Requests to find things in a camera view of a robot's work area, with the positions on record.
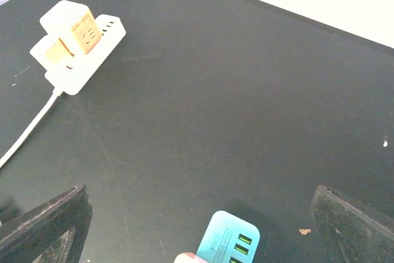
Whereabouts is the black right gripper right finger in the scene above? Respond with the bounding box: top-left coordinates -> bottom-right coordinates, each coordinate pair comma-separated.
311,185 -> 393,262

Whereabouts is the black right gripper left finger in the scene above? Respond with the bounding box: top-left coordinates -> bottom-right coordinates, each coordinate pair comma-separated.
1,185 -> 92,262

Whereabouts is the white power strip cable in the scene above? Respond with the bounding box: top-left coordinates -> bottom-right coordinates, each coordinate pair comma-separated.
0,87 -> 65,169

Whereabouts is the white power strip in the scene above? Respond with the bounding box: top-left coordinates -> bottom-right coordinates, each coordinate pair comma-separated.
45,14 -> 126,95

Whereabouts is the large orange cube adapter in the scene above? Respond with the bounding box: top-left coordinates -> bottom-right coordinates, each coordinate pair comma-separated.
39,0 -> 102,55

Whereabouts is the small pink cube adapter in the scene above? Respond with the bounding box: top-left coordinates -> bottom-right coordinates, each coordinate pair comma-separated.
30,34 -> 73,71

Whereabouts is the teal power strip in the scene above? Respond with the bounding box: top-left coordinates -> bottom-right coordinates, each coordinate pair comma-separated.
196,210 -> 260,263

